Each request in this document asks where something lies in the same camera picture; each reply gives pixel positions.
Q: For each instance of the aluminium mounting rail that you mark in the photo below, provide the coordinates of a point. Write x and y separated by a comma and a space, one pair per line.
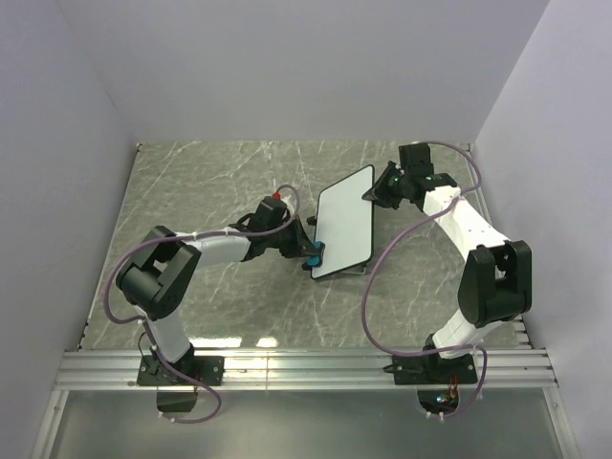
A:
267, 369

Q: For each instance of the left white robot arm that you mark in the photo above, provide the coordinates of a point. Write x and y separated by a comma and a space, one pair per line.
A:
155, 278

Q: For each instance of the blue whiteboard eraser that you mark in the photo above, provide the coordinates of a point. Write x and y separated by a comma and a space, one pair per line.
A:
316, 258

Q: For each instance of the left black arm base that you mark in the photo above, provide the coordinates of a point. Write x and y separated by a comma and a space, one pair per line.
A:
208, 370

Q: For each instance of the small white whiteboard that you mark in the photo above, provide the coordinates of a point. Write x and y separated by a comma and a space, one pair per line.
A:
345, 224

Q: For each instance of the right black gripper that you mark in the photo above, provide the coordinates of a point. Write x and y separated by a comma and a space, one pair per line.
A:
378, 193

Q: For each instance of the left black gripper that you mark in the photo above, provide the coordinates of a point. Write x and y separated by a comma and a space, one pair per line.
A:
301, 244

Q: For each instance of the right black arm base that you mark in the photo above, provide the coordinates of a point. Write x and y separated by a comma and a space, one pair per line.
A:
430, 370

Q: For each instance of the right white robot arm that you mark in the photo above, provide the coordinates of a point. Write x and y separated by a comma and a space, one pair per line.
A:
496, 283

